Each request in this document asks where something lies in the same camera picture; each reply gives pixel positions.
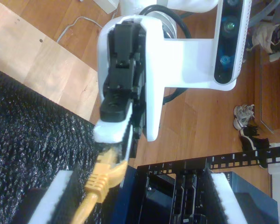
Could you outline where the blue rack base plate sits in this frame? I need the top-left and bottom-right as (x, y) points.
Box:
(114, 165), (140, 224)

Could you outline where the black rack frame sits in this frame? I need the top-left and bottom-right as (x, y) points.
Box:
(136, 144), (280, 224)

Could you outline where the beige cloth bag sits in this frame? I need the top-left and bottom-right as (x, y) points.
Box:
(251, 22), (280, 54)

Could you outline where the gripper camera bar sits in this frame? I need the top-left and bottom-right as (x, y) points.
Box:
(163, 0), (253, 92)

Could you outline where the thin white floor cable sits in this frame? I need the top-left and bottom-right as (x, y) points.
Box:
(56, 11), (116, 44)

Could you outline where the white sneaker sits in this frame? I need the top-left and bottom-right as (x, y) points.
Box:
(233, 104), (256, 130)

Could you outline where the blue network switch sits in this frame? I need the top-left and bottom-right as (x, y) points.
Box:
(224, 171), (280, 224)

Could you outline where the black bubble mat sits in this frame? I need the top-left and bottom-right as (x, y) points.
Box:
(0, 65), (122, 224)

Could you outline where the dark sneaker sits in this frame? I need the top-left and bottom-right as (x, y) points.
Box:
(239, 126), (271, 152)

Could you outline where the black rack tray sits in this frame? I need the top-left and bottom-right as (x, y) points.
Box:
(140, 172), (178, 224)

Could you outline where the yellow network cable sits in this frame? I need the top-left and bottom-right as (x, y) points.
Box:
(71, 142), (129, 224)

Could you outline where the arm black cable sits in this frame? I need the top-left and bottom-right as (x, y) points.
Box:
(139, 4), (195, 106)

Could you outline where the white flat box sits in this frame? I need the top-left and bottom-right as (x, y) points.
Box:
(93, 0), (119, 14)

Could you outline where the black rack server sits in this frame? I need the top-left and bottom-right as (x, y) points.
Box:
(175, 170), (213, 224)

